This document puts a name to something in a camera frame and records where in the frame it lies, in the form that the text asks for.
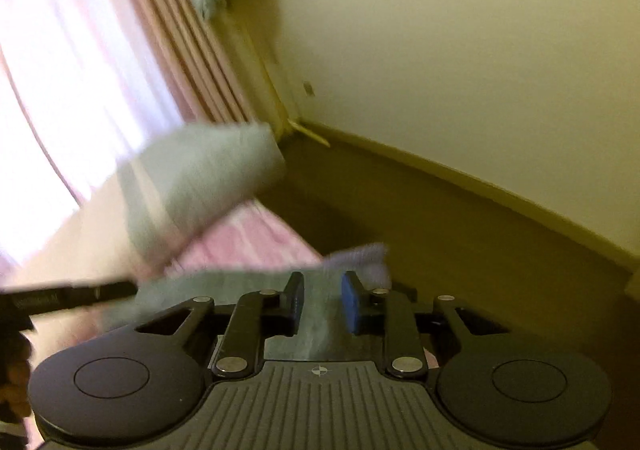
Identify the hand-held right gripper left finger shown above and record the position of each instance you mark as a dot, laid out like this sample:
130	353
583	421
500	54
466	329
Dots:
297	300

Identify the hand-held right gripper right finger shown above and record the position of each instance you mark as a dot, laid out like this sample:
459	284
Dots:
352	306

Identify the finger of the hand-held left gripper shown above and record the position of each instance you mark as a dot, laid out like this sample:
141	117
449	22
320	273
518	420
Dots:
70	297

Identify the grey-green elastic-waist shorts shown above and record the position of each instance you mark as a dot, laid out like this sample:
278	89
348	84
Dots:
200	185

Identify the person's left hand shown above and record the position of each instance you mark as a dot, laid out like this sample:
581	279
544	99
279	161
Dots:
17	370

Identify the pale lavender cloth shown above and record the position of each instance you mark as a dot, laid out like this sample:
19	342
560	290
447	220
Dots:
362	262

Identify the pink rose print blanket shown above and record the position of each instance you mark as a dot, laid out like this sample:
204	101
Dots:
260	240

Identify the pink window curtain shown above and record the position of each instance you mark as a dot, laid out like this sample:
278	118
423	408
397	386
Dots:
100	54

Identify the wall outlet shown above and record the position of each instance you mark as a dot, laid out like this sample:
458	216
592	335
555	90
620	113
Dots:
308	88

